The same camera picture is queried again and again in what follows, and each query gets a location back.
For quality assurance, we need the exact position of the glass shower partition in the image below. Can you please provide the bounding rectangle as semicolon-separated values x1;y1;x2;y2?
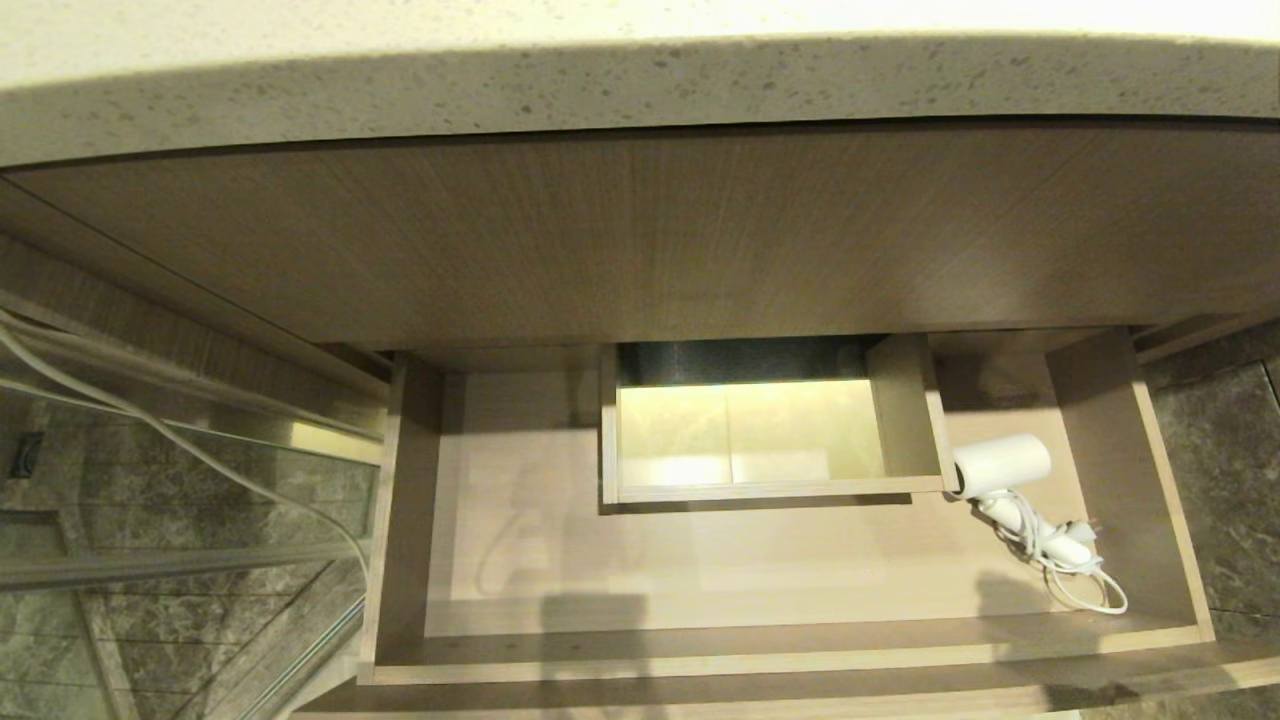
0;288;389;720

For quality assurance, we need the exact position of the chrome floor rail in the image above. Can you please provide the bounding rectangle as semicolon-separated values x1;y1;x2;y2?
235;595;367;720

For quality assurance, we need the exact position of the wooden vanity drawer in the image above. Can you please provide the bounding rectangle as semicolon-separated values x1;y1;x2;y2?
290;325;1280;720

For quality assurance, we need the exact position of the speckled stone countertop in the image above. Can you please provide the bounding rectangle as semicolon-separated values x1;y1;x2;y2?
0;0;1280;169

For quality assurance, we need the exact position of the thin white cable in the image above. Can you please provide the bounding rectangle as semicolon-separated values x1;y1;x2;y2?
0;308;373;586

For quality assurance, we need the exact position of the wooden cabinet side panel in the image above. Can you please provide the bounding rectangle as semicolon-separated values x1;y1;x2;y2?
0;178;397;403

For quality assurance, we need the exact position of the grey hair dryer cord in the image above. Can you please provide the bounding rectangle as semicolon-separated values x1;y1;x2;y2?
995;498;1130;615

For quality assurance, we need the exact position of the white hair dryer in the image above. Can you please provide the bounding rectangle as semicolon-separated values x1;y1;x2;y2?
948;433;1099;573

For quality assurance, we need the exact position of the fixed wooden cabinet front panel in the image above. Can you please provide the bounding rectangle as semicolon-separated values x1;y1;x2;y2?
5;120;1280;353

